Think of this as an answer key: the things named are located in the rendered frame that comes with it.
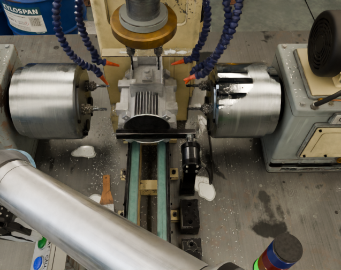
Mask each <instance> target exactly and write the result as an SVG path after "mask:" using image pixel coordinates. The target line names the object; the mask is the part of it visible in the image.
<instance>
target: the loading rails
mask: <svg viewBox="0 0 341 270"><path fill-rule="evenodd" d="M123 143H124V144H128V146H127V154H126V156H127V163H126V169H121V170H120V180H122V181H123V180H125V196H124V203H123V206H124V210H118V214H119V215H121V216H122V217H124V218H126V219H128V220H130V221H132V222H133V223H135V224H137V225H139V226H140V201H141V196H151V195H157V236H158V237H160V238H162V239H164V240H165V241H167V242H169V243H171V234H173V231H171V222H180V210H179V209H171V205H172V203H171V199H170V180H178V168H170V156H171V154H170V147H169V143H177V139H171V140H170V141H168V142H163V141H159V144H158V142H157V143H154V145H157V180H141V169H142V145H143V144H142V143H141V144H140V143H137V142H136V141H133V142H131V143H129V142H127V141H125V139H123ZM166 198H167V199H166ZM167 236H168V238H167Z"/></svg>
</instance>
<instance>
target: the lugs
mask: <svg viewBox="0 0 341 270"><path fill-rule="evenodd" d="M130 73H131V69H128V70H127V71H126V72H125V77H126V78H128V79H130ZM163 77H164V78H166V79H168V78H169V77H170V71H168V70H167V69H164V70H163ZM130 118H131V112H130V111H128V110H125V111H124V112H123V113H122V119H123V120H125V121H127V120H128V119H130ZM162 118H164V119H165V120H166V121H168V120H169V119H171V112H169V111H168V110H164V111H163V112H162ZM170 140H171V139H164V140H163V142H165V143H167V142H168V141H170ZM125 141H127V142H129V143H131V142H133V140H131V139H125Z"/></svg>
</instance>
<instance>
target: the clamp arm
mask: <svg viewBox="0 0 341 270"><path fill-rule="evenodd" d="M188 135H190V137H191V136H192V137H193V139H194V138H196V129H173V128H170V129H116V139H187V138H188V137H189V136H188Z"/></svg>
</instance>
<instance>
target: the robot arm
mask: <svg viewBox="0 0 341 270"><path fill-rule="evenodd" d="M14 215H15V216H17V218H15V219H14V220H13V221H12V218H13V216H14ZM42 236H43V237H45V238H46V239H47V240H49V241H50V242H52V244H54V245H55V246H57V247H58V248H59V249H61V250H62V251H63V252H65V253H66V254H67V255H69V256H70V257H71V258H73V259H74V260H75V261H77V262H78V263H79V264H80V265H82V266H83V267H84V268H86V269H87V270H245V269H243V268H241V267H239V266H237V265H235V264H234V263H232V262H230V261H225V262H222V263H220V264H217V265H214V266H210V265H208V264H206V263H205V262H203V261H201V260H199V259H198V258H196V257H194V256H192V255H190V254H189V253H187V252H185V251H183V250H182V249H180V248H178V247H176V246H174V245H172V244H171V243H169V242H167V241H165V240H164V239H162V238H160V237H158V236H156V235H154V234H153V233H151V232H150V231H148V230H146V229H144V228H142V227H140V226H139V225H137V224H135V223H133V222H132V221H130V220H128V219H126V218H124V217H122V216H121V215H119V214H117V213H115V212H114V211H112V210H110V209H108V208H106V207H105V206H103V205H101V204H99V203H97V202H96V201H94V200H92V199H91V198H88V197H87V196H85V195H83V194H82V193H80V192H78V191H76V190H74V189H73V188H71V187H69V186H67V185H65V184H64V183H62V182H60V181H58V180H56V179H55V178H53V177H51V176H49V175H47V174H46V173H44V172H42V171H40V170H38V169H37V168H36V165H35V162H34V160H33V159H32V157H31V156H30V155H29V154H28V153H27V152H24V151H19V150H17V149H6V150H0V239H2V240H6V241H17V242H31V243H33V242H36V241H39V240H42V238H43V237H42Z"/></svg>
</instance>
